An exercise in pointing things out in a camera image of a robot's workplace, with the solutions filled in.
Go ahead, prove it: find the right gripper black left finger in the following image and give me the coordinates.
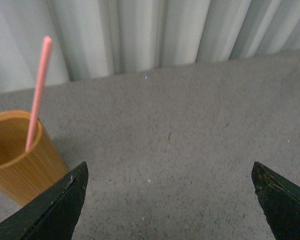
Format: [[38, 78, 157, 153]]
[[0, 161, 88, 240]]

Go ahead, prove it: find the white curtain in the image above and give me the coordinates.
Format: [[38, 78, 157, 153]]
[[0, 0, 300, 93]]

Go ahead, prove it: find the pink chopstick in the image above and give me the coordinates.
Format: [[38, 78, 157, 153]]
[[25, 36, 53, 152]]

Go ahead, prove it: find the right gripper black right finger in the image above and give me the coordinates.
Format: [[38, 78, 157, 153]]
[[251, 161, 300, 240]]

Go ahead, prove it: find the bamboo chopstick holder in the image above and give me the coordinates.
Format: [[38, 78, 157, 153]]
[[0, 110, 69, 206]]

